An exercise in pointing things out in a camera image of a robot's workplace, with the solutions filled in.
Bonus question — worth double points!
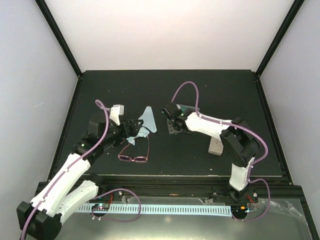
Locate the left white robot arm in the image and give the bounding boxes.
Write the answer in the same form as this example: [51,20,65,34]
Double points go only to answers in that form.
[16,112,143,240]

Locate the right small circuit board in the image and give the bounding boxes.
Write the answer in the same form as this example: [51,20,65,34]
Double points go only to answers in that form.
[231,205,252,214]

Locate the left green circuit board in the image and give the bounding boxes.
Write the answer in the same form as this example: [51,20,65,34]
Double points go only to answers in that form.
[91,203,110,212]

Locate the right black frame post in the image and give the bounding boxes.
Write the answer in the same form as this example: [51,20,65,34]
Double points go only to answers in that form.
[255,0,305,78]

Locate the black frame post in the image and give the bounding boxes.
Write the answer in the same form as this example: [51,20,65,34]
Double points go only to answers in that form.
[255,0,305,78]
[35,0,83,78]

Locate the white slotted cable duct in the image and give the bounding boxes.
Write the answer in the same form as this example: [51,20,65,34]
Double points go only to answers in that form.
[75,203,232,217]

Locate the pink framed sunglasses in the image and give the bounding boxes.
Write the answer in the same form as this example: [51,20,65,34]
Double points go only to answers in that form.
[117,136,150,163]

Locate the light blue cleaning cloth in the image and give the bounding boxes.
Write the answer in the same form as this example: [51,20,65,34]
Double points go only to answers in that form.
[138,106,157,133]

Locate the left black frame post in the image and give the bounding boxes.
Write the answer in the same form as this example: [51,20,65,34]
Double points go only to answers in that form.
[35,0,83,78]

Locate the grey fuzzy glasses case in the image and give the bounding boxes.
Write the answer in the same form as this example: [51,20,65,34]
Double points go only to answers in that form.
[208,137,224,156]

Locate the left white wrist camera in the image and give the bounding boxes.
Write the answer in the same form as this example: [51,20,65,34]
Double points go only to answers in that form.
[109,104,125,126]

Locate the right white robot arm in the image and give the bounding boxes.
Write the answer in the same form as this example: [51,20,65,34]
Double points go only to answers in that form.
[162,102,260,202]

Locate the blue fuzzy glasses case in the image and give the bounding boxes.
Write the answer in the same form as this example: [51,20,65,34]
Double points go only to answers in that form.
[175,103,196,112]

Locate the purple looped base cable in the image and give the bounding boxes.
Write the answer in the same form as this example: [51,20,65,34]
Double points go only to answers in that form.
[90,186,143,223]

